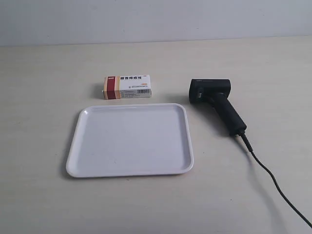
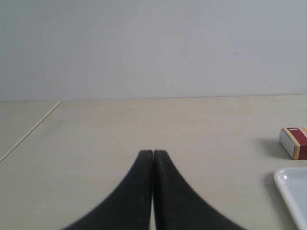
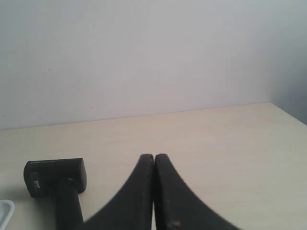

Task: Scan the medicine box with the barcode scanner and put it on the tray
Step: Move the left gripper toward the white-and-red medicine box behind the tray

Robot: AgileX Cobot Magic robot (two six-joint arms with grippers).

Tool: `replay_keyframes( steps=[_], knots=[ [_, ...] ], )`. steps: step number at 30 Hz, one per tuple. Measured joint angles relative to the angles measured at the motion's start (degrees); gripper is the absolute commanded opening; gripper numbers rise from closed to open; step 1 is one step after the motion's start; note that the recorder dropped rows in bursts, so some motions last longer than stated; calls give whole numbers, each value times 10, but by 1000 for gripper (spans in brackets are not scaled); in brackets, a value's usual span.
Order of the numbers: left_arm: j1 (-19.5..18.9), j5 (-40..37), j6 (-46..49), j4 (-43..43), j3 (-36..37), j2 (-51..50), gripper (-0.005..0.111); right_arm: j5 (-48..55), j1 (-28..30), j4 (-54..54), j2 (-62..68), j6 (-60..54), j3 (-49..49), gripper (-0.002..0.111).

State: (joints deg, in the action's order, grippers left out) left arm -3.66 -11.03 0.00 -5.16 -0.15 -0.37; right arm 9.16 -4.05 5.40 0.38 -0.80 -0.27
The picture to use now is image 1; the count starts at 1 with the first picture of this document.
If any white plastic tray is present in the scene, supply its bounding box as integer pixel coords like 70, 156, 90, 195
66, 103, 194, 178

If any black handheld barcode scanner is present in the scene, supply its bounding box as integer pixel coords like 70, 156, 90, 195
189, 79, 247, 136

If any black scanner cable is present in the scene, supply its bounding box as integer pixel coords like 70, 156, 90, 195
237, 133, 312, 229

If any white red medicine box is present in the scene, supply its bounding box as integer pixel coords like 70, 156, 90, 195
102, 75, 152, 100

